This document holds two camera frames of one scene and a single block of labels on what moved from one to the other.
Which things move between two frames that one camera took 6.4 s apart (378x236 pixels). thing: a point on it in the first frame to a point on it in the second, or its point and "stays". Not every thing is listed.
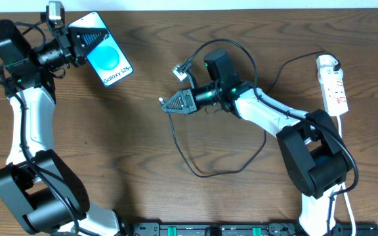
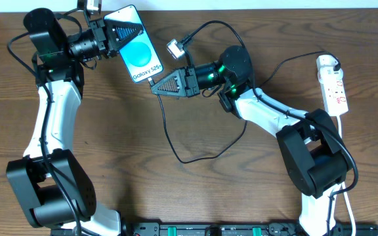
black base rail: x=235 y=229 stays
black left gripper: x=72 y=48 to x=100 y=37
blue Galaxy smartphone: x=109 y=60 to x=140 y=56
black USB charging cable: x=265 y=128 to x=258 y=87
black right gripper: x=193 y=101 to x=191 y=81
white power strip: x=334 y=97 stays
